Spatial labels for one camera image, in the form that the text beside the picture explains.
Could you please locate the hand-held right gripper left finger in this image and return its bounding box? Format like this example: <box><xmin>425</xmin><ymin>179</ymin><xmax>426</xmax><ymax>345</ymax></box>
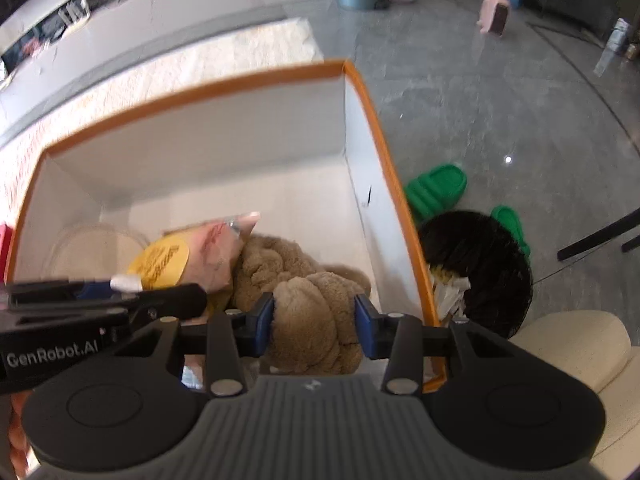
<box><xmin>125</xmin><ymin>292</ymin><xmax>276</xmax><ymax>398</ymax></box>

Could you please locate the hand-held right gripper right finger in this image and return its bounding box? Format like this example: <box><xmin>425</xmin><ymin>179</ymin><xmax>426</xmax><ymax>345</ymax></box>
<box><xmin>353</xmin><ymin>294</ymin><xmax>506</xmax><ymax>396</ymax></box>

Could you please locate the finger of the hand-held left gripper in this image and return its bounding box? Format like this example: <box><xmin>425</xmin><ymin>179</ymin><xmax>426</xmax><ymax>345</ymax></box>
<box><xmin>131</xmin><ymin>284</ymin><xmax>208</xmax><ymax>323</ymax></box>
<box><xmin>7</xmin><ymin>276</ymin><xmax>143</xmax><ymax>308</ymax></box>

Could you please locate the cream plush cushion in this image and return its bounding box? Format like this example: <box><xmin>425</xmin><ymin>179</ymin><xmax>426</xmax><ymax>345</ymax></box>
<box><xmin>47</xmin><ymin>224</ymin><xmax>148</xmax><ymax>281</ymax></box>

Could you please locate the brown plush toy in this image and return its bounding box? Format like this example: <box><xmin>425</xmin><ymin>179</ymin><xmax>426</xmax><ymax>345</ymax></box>
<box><xmin>230</xmin><ymin>234</ymin><xmax>373</xmax><ymax>376</ymax></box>

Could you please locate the bread snack packet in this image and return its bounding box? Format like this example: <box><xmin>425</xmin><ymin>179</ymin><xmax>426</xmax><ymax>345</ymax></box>
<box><xmin>127</xmin><ymin>211</ymin><xmax>263</xmax><ymax>321</ymax></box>

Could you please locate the orange cardboard box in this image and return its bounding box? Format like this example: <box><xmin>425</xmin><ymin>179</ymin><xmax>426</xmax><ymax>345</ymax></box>
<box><xmin>5</xmin><ymin>59</ymin><xmax>448</xmax><ymax>396</ymax></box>

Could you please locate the person's left hand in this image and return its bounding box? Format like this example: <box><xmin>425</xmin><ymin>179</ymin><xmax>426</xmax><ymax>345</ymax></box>
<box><xmin>9</xmin><ymin>392</ymin><xmax>38</xmax><ymax>476</ymax></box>

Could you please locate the black waste basket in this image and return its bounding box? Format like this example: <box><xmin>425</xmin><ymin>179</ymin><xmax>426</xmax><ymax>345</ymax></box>
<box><xmin>417</xmin><ymin>210</ymin><xmax>535</xmax><ymax>342</ymax></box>

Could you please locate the green slipper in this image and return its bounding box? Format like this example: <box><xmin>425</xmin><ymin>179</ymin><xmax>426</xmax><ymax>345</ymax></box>
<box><xmin>405</xmin><ymin>162</ymin><xmax>469</xmax><ymax>224</ymax></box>
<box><xmin>490</xmin><ymin>205</ymin><xmax>532</xmax><ymax>262</ymax></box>

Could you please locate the cream dotted pillow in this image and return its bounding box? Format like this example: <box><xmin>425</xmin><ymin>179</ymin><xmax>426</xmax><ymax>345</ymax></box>
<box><xmin>507</xmin><ymin>310</ymin><xmax>632</xmax><ymax>467</ymax></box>

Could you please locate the black furniture leg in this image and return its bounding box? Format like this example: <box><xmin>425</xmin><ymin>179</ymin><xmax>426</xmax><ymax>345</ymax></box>
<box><xmin>556</xmin><ymin>209</ymin><xmax>640</xmax><ymax>262</ymax></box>

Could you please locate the white router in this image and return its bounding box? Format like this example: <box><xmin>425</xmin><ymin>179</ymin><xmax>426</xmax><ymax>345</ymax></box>
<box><xmin>60</xmin><ymin>0</ymin><xmax>92</xmax><ymax>27</ymax></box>

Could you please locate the white marble television console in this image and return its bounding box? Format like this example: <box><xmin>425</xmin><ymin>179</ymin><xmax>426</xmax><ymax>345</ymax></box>
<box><xmin>0</xmin><ymin>0</ymin><xmax>346</xmax><ymax>126</ymax></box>

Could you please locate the pink space heater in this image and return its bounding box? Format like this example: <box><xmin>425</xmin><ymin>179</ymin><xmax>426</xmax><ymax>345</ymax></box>
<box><xmin>477</xmin><ymin>0</ymin><xmax>512</xmax><ymax>37</ymax></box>

